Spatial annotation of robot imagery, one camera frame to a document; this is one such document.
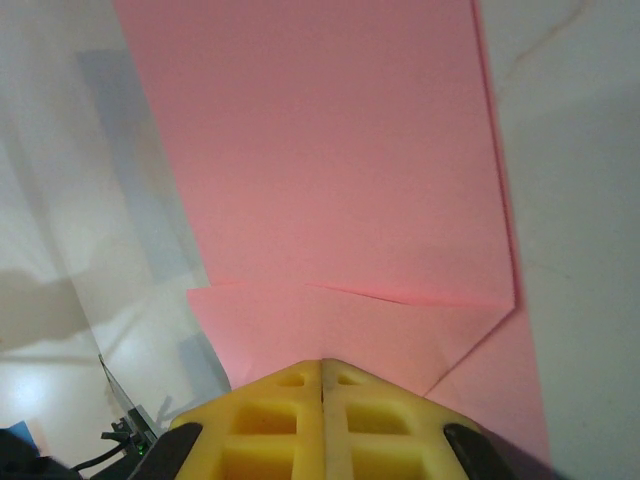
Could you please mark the pink cloth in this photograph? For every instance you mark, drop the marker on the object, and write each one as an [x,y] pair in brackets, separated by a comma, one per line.
[325,150]

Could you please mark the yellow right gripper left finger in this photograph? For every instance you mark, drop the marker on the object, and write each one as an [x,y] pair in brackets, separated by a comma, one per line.
[260,430]

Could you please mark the aluminium cross rail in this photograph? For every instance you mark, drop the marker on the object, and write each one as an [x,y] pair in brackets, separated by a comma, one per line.
[135,420]

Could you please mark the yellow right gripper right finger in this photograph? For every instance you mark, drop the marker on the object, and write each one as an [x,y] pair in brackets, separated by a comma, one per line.
[385,430]

